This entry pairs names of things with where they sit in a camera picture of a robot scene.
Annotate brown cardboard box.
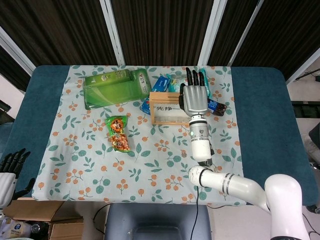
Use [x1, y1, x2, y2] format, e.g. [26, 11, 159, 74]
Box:
[2, 198, 85, 240]

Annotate small cola bottle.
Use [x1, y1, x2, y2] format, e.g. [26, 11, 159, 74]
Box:
[207, 98, 229, 117]

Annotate teal table cover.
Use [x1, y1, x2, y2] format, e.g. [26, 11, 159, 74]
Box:
[4, 65, 318, 207]

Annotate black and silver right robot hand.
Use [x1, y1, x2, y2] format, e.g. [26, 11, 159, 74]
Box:
[178, 66, 210, 118]

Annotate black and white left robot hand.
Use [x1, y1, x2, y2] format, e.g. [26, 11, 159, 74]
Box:
[0, 147, 36, 207]

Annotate floral tablecloth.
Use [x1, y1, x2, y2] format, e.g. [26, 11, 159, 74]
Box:
[32, 64, 248, 207]

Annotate white bag with blue logo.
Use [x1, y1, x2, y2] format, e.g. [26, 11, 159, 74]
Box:
[4, 219, 28, 240]

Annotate green and orange snack bag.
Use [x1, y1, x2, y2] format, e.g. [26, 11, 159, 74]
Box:
[104, 114, 132, 153]

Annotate teal and clear candy bag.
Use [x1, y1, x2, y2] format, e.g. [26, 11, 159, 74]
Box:
[166, 67, 213, 100]

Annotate green tea gift box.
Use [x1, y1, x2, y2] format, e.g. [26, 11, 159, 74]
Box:
[82, 67, 152, 111]

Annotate dark slatted partition screen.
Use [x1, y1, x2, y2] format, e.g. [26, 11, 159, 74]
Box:
[0, 0, 320, 92]

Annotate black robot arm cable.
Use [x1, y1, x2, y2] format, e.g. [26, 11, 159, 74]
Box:
[194, 143, 218, 240]

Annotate black power cable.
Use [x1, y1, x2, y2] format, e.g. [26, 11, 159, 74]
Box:
[92, 204, 111, 235]

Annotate pile of silver coins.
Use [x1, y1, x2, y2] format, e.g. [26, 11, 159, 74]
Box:
[154, 119, 190, 125]

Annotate wooden money box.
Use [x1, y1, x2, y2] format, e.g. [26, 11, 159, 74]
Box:
[149, 91, 192, 126]

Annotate blue cookie pack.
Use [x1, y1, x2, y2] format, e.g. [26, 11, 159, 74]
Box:
[151, 75, 172, 93]
[139, 96, 151, 115]

